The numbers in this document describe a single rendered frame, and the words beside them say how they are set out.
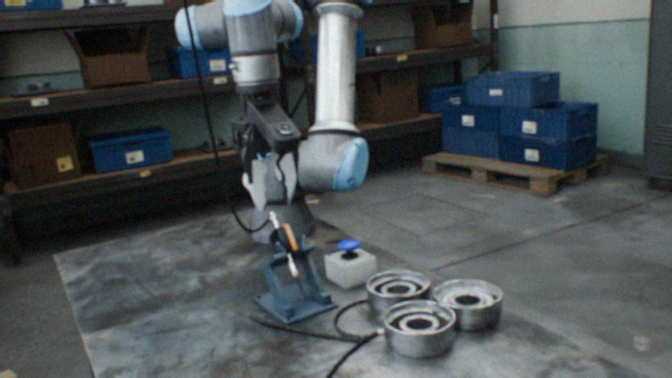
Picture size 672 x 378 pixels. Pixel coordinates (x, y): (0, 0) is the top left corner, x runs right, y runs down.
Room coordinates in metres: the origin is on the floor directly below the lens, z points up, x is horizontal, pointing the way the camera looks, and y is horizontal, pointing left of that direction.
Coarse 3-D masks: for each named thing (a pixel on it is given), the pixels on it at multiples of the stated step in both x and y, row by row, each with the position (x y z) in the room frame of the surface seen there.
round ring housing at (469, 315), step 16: (448, 288) 0.92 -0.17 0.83; (464, 288) 0.92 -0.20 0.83; (480, 288) 0.91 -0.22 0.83; (496, 288) 0.88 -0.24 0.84; (448, 304) 0.84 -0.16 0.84; (464, 304) 0.89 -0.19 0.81; (480, 304) 0.85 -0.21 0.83; (496, 304) 0.83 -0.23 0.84; (464, 320) 0.82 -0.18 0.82; (480, 320) 0.82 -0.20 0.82; (496, 320) 0.85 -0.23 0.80
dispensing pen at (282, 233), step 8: (272, 216) 1.01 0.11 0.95; (272, 232) 1.00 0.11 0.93; (280, 232) 0.98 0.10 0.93; (272, 240) 1.00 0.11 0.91; (280, 240) 0.97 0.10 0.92; (288, 240) 0.98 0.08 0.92; (288, 248) 0.97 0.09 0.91; (288, 256) 0.97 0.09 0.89; (288, 264) 0.97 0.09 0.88; (296, 272) 0.96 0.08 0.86; (296, 280) 0.96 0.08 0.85; (304, 296) 0.94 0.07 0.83
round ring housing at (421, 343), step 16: (400, 304) 0.85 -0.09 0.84; (416, 304) 0.86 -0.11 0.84; (432, 304) 0.85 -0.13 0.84; (384, 320) 0.81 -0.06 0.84; (416, 320) 0.83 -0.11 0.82; (432, 320) 0.82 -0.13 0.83; (400, 336) 0.77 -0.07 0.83; (416, 336) 0.76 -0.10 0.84; (432, 336) 0.76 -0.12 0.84; (448, 336) 0.77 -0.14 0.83; (400, 352) 0.78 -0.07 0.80; (416, 352) 0.77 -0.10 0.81; (432, 352) 0.76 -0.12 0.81
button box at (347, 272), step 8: (328, 256) 1.07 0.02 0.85; (336, 256) 1.07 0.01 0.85; (344, 256) 1.05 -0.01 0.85; (352, 256) 1.05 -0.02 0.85; (360, 256) 1.06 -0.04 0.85; (368, 256) 1.05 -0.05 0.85; (328, 264) 1.07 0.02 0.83; (336, 264) 1.04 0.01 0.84; (344, 264) 1.02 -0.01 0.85; (352, 264) 1.02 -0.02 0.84; (360, 264) 1.03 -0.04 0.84; (368, 264) 1.04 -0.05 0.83; (328, 272) 1.07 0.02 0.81; (336, 272) 1.04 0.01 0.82; (344, 272) 1.02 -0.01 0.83; (352, 272) 1.02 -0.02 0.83; (360, 272) 1.03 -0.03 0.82; (368, 272) 1.04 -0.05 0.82; (376, 272) 1.05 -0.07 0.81; (336, 280) 1.04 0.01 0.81; (344, 280) 1.02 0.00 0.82; (352, 280) 1.02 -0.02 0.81; (360, 280) 1.03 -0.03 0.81; (368, 280) 1.04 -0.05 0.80; (344, 288) 1.02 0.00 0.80
